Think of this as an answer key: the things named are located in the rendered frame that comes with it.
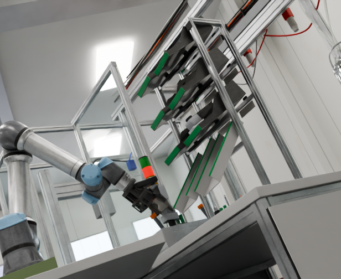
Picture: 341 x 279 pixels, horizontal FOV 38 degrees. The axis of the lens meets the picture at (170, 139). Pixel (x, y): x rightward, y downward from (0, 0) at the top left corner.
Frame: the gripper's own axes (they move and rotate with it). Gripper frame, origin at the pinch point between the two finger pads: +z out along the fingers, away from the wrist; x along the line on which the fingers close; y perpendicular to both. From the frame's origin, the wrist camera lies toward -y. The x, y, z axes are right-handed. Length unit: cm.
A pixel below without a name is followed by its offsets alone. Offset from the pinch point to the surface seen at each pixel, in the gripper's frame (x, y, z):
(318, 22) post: 45, -128, 12
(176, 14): 4, -110, -51
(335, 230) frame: 75, 28, 27
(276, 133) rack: 54, -18, 9
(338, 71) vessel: 58, -75, 24
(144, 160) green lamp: -16.8, -28.2, -18.3
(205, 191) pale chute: 35.7, 10.8, -0.1
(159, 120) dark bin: 27.6, -10.9, -27.2
